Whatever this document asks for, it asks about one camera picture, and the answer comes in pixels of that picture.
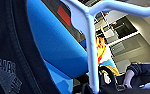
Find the orange cloth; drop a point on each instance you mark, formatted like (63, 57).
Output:
(100, 50)

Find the blue sofa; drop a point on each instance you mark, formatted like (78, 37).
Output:
(57, 43)

